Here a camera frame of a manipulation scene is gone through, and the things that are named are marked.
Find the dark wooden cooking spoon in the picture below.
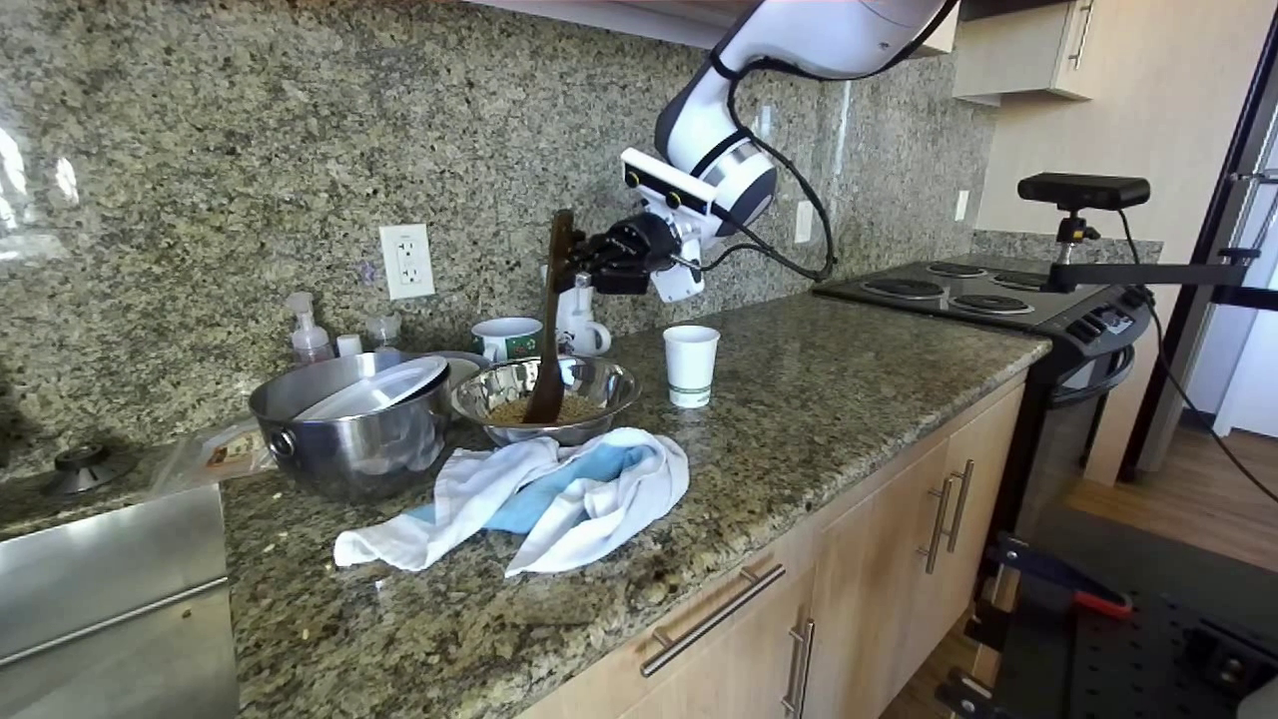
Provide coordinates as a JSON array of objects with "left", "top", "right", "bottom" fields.
[{"left": 520, "top": 205, "right": 583, "bottom": 433}]

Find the clear soap dispenser bottle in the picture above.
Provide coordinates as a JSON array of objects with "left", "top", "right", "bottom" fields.
[{"left": 286, "top": 289, "right": 335, "bottom": 366}]

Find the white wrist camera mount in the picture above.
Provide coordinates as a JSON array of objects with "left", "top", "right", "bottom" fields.
[{"left": 620, "top": 145, "right": 712, "bottom": 229}]

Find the large stainless steel pot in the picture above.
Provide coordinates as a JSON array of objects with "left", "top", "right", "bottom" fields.
[{"left": 246, "top": 348, "right": 460, "bottom": 501}]

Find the white wall power outlet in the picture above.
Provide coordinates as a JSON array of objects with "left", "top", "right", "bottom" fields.
[{"left": 376, "top": 221, "right": 440, "bottom": 304}]

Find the black electric cooktop range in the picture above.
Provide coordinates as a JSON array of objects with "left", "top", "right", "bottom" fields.
[{"left": 809, "top": 256, "right": 1156, "bottom": 405}]

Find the stainless steel sink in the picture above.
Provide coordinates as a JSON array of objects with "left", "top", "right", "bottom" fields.
[{"left": 0, "top": 481, "right": 238, "bottom": 719}]

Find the metal cabinet bar handle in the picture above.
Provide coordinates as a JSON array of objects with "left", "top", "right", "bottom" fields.
[
  {"left": 943, "top": 455, "right": 979, "bottom": 559},
  {"left": 919, "top": 474, "right": 958, "bottom": 579},
  {"left": 780, "top": 606, "right": 817, "bottom": 719},
  {"left": 633, "top": 554, "right": 792, "bottom": 682}
]

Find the light wood upper cabinet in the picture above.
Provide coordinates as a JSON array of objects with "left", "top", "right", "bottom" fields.
[{"left": 472, "top": 0, "right": 965, "bottom": 79}]

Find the green and white mug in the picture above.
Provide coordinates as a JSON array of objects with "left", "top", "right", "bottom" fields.
[{"left": 467, "top": 312, "right": 547, "bottom": 370}]

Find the black camera on stand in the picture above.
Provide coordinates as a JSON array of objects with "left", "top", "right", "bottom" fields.
[{"left": 1013, "top": 168, "right": 1262, "bottom": 296}]

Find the white and blue cloth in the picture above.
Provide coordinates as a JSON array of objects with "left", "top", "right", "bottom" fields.
[{"left": 328, "top": 423, "right": 694, "bottom": 579}]

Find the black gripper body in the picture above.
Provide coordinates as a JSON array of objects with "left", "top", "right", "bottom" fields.
[{"left": 589, "top": 213, "right": 686, "bottom": 300}]

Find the red handled tool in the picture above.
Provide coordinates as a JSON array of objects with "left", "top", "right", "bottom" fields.
[{"left": 985, "top": 535, "right": 1139, "bottom": 632}]

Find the brown food in bowl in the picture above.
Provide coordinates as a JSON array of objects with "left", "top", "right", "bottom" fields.
[{"left": 483, "top": 389, "right": 608, "bottom": 433}]

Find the white paper cup green band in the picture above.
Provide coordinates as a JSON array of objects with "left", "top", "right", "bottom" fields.
[{"left": 659, "top": 320, "right": 722, "bottom": 417}]

